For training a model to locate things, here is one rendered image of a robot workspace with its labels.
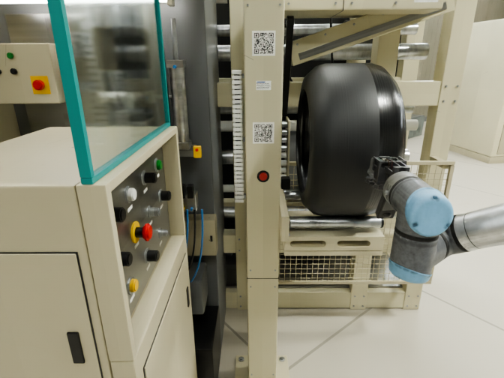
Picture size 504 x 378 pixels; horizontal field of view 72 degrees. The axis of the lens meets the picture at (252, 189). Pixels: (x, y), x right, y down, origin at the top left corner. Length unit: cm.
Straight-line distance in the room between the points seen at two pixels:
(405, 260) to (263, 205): 64
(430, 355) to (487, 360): 28
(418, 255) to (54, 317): 73
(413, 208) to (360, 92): 49
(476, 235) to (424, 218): 16
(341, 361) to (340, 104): 138
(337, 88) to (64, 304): 91
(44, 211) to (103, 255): 12
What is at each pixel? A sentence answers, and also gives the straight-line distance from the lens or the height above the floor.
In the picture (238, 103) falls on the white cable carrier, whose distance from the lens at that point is 126.
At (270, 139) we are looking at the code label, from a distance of 124.
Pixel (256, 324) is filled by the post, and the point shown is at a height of 39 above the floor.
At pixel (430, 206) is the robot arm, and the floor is 118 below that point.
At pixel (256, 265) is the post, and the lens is 143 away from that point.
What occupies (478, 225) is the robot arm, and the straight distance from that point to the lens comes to 90.
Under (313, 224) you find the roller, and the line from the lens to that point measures 128.
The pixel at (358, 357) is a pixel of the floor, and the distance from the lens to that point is 209.
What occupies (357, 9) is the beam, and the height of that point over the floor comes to 164.
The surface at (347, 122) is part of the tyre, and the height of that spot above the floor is 128.
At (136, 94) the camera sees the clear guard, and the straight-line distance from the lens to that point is 85.
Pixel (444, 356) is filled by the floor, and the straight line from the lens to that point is 225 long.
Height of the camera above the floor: 145
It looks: 20 degrees down
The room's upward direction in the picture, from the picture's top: straight up
